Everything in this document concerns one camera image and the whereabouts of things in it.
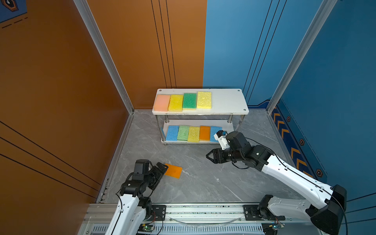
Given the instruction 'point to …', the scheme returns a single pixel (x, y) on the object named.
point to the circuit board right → (271, 228)
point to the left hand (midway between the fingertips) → (165, 170)
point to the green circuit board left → (145, 227)
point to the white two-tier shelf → (196, 115)
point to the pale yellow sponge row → (194, 134)
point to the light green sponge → (183, 132)
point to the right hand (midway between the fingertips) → (208, 155)
